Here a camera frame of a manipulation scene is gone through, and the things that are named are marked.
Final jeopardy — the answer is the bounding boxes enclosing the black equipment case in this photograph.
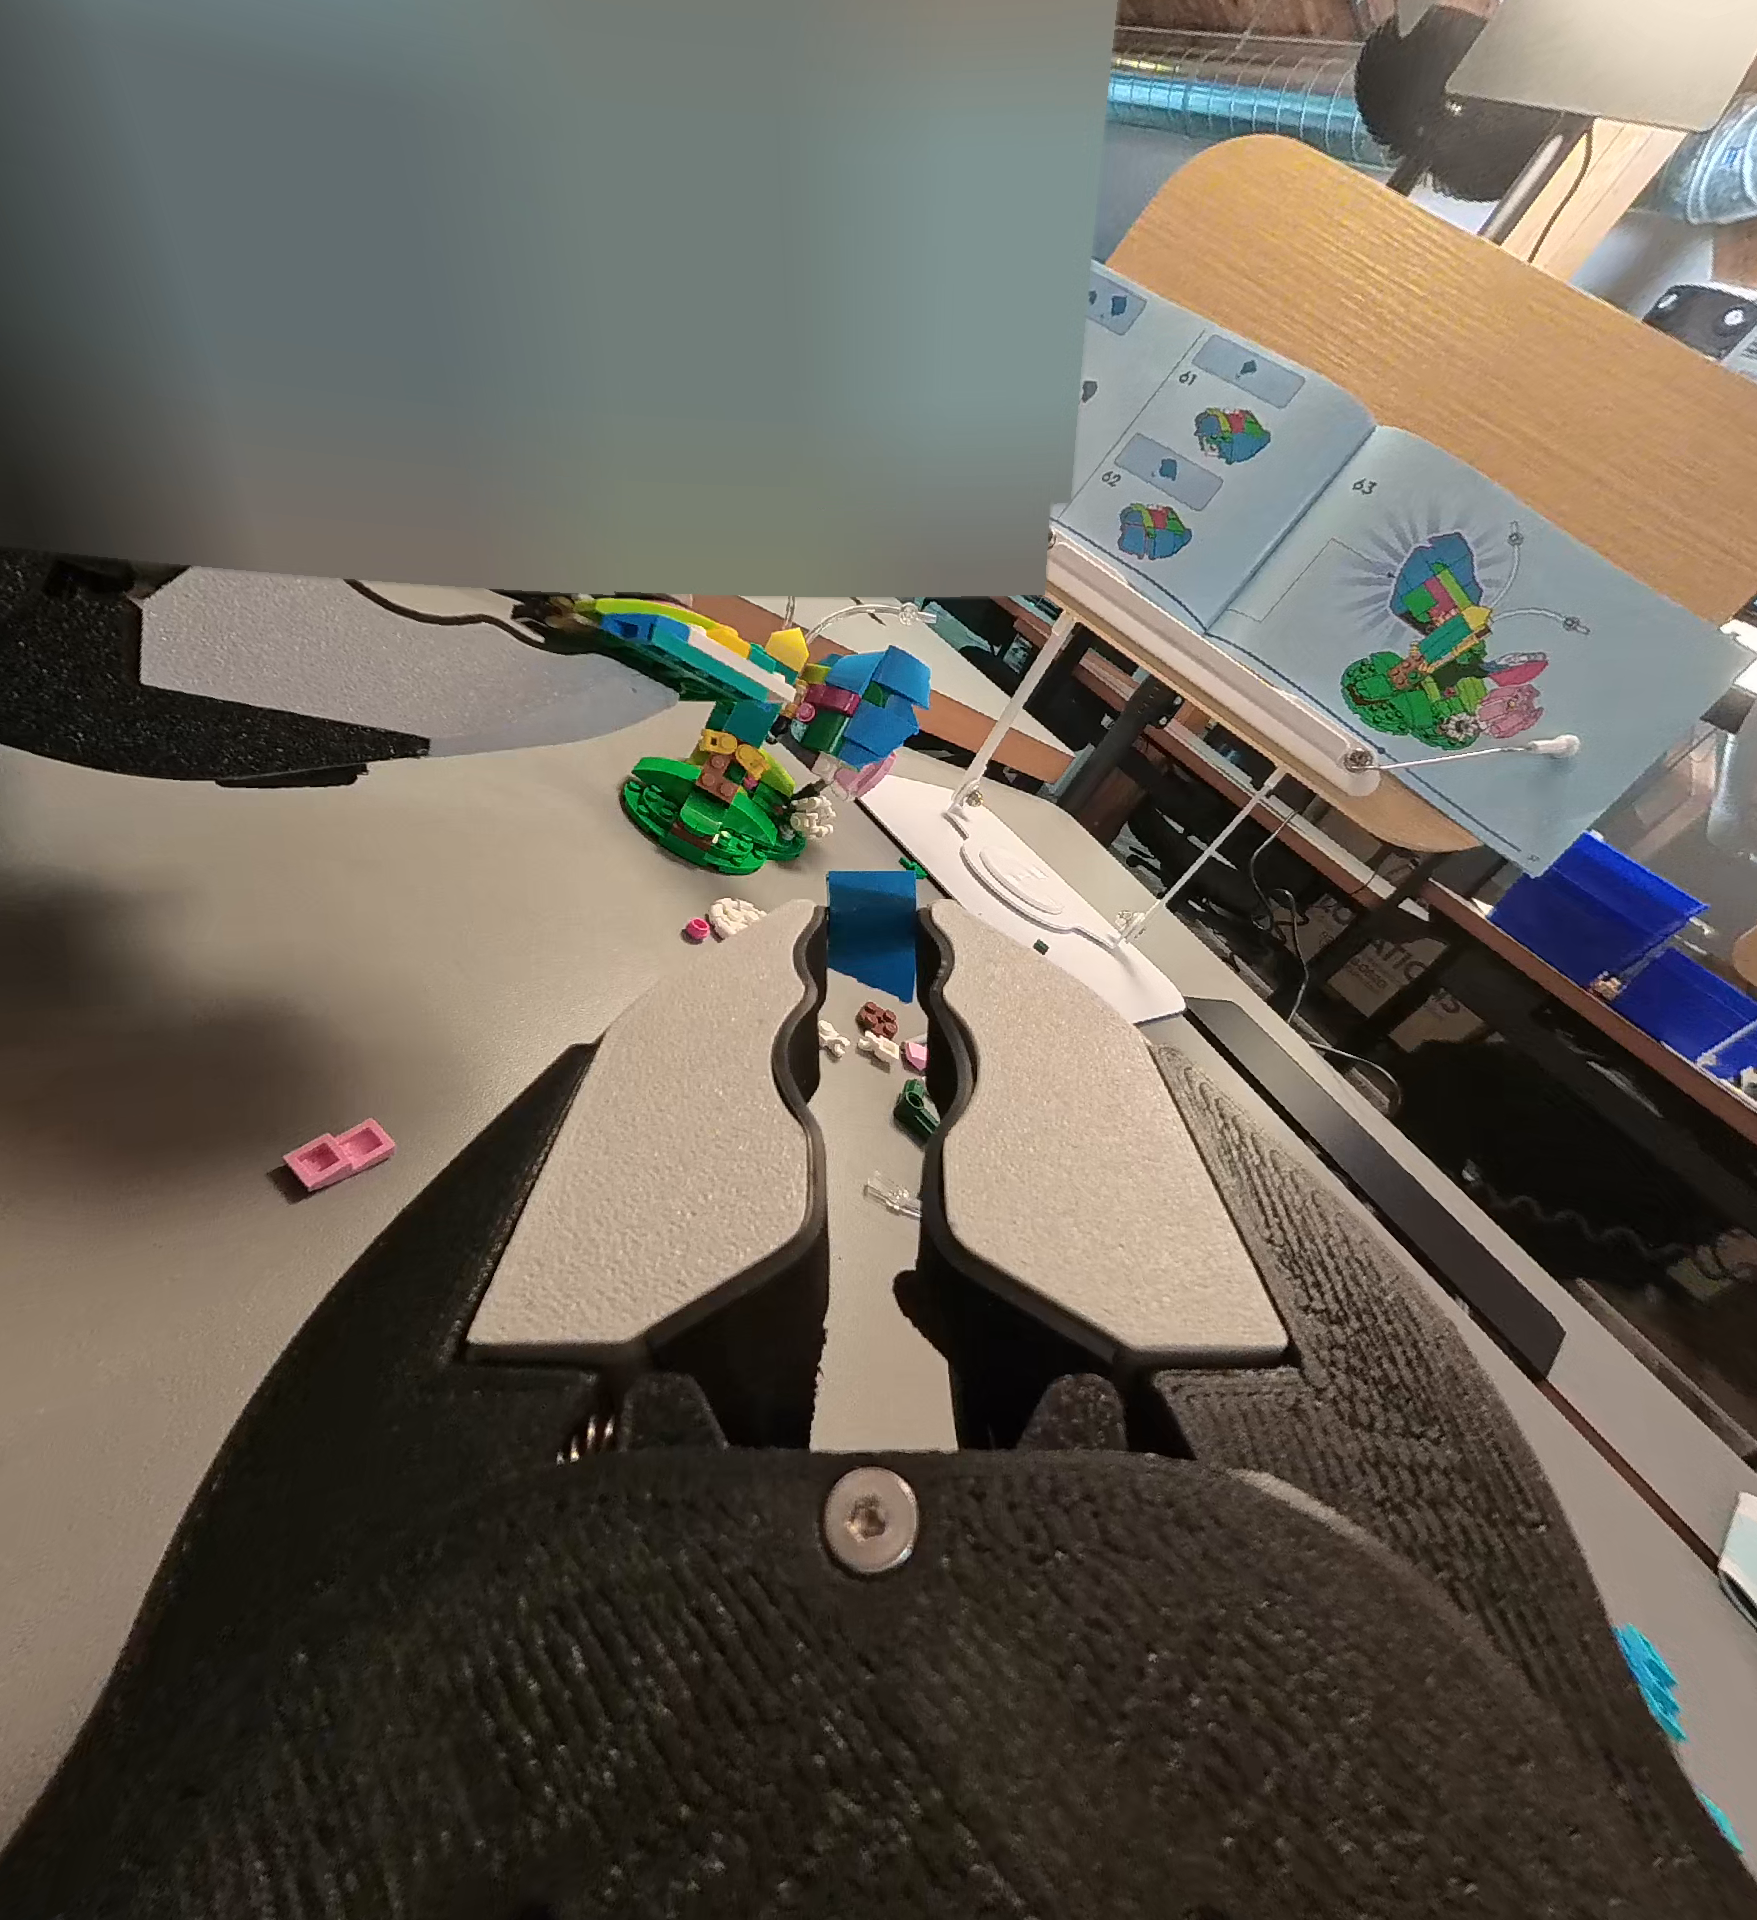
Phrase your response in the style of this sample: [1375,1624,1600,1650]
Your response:
[1296,885,1481,1053]

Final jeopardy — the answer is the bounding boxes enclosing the scattered small lego pieces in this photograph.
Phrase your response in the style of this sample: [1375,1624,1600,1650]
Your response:
[684,898,931,1075]

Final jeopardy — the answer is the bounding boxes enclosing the black coiled cable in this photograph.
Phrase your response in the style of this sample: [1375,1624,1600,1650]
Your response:
[1479,1155,1721,1276]

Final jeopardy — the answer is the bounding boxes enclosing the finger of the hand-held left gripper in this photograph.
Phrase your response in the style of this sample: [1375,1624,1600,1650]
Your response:
[138,565,686,754]

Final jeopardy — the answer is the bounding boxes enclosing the metal air duct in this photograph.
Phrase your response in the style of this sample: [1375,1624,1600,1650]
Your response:
[1108,36,1398,167]

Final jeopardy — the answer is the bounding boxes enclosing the blue lego wedge piece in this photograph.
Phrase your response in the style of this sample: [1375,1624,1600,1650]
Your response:
[825,869,920,1004]

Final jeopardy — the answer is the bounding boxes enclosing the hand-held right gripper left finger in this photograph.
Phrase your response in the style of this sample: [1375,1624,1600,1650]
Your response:
[465,900,835,1370]

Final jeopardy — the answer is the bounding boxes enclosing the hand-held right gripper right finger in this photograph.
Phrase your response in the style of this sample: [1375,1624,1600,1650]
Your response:
[916,898,1290,1374]

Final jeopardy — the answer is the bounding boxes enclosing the pile of loose lego pieces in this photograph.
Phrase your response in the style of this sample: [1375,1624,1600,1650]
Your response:
[1609,1624,1750,1853]

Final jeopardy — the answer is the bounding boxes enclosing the open lego instruction booklet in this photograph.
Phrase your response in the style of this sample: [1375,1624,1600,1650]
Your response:
[1047,258,1757,880]

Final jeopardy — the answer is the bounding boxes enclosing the pink lego brick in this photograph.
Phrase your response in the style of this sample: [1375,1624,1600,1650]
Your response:
[282,1118,396,1197]

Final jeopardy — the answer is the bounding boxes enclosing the wooden book stand board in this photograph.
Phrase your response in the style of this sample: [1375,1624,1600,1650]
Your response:
[1102,130,1757,856]

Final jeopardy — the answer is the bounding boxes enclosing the metal duct elbow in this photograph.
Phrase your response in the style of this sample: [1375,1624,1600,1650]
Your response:
[1627,53,1757,228]

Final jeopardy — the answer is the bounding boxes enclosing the white book stand base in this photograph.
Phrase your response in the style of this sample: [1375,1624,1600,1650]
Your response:
[854,781,1192,1025]

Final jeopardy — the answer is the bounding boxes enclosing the black desk edge panel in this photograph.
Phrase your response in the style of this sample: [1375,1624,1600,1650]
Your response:
[1183,991,1568,1374]

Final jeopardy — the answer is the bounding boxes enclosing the colourful lego model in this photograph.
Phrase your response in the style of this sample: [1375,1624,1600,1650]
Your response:
[523,593,940,880]

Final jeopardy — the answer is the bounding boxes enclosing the blue storage bin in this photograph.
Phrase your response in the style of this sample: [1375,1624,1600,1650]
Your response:
[1485,833,1712,962]
[1597,946,1757,1075]

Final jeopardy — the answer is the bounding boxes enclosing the wooden side desk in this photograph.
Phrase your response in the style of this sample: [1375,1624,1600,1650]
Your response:
[999,599,1757,1201]

